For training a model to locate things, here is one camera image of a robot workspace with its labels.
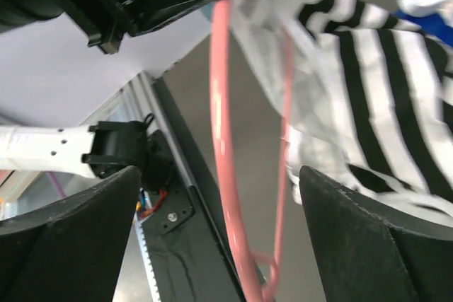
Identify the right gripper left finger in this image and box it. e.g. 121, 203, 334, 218
1, 167, 140, 301

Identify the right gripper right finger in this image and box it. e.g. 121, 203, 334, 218
299, 166, 452, 301

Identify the pink hanger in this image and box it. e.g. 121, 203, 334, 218
210, 0, 294, 301

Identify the black white striped tank top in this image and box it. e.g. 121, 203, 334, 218
231, 0, 452, 226

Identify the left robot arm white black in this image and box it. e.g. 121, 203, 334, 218
1, 0, 215, 192

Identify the blue mat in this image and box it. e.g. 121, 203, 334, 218
395, 10, 453, 47

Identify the grey slotted cable duct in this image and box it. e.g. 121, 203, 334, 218
134, 213, 161, 302

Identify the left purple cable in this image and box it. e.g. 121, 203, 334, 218
47, 170, 68, 199

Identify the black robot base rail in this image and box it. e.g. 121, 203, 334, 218
142, 77, 245, 301

